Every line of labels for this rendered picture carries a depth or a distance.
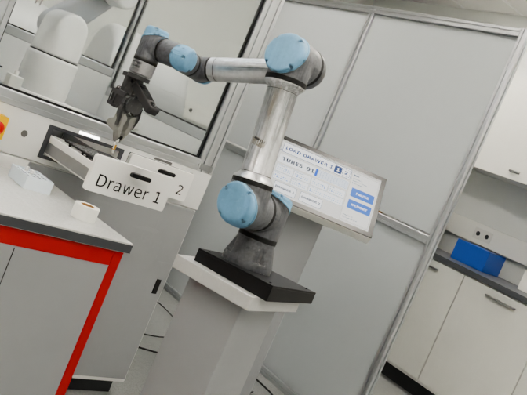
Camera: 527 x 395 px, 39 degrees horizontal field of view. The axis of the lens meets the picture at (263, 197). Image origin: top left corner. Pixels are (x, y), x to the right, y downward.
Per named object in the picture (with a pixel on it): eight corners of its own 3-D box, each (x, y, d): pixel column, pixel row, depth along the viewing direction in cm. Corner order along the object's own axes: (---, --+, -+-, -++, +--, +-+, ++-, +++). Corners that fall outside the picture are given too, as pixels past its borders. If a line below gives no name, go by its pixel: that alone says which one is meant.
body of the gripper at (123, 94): (121, 110, 234) (136, 74, 233) (140, 118, 230) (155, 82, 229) (104, 103, 227) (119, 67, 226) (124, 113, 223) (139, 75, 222)
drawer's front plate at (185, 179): (183, 201, 279) (194, 175, 278) (120, 183, 259) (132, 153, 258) (181, 200, 280) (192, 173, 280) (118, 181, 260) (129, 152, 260)
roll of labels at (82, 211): (99, 224, 205) (104, 211, 205) (82, 222, 199) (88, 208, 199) (81, 215, 208) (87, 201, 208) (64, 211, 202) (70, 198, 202)
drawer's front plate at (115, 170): (162, 211, 234) (176, 179, 234) (84, 189, 214) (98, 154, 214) (159, 210, 236) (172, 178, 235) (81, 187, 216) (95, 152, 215)
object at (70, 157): (157, 204, 234) (164, 186, 234) (88, 183, 217) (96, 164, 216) (99, 167, 263) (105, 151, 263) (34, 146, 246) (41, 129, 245)
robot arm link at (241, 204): (269, 237, 206) (329, 51, 207) (243, 230, 193) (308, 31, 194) (233, 225, 212) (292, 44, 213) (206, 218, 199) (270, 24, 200)
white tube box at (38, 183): (49, 195, 216) (54, 183, 216) (23, 188, 210) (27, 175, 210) (33, 182, 225) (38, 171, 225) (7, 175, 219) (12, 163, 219)
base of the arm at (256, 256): (276, 277, 219) (289, 245, 219) (259, 276, 205) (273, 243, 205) (233, 256, 225) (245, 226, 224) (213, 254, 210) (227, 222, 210)
